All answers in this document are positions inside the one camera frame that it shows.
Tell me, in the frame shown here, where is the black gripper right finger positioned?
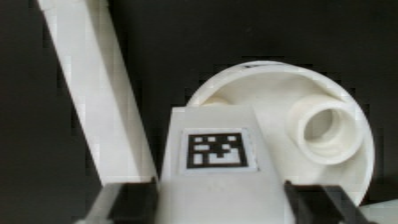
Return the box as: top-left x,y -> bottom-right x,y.
285,181 -> 375,224

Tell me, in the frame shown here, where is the white stool leg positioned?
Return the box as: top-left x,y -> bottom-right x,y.
157,106 -> 295,224

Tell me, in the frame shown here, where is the white round stool seat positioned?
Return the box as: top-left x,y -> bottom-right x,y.
189,61 -> 375,202

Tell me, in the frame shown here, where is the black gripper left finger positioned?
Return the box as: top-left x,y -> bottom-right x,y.
77,178 -> 162,224

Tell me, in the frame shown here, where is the white front fence wall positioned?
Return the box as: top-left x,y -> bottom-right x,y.
38,0 -> 157,184

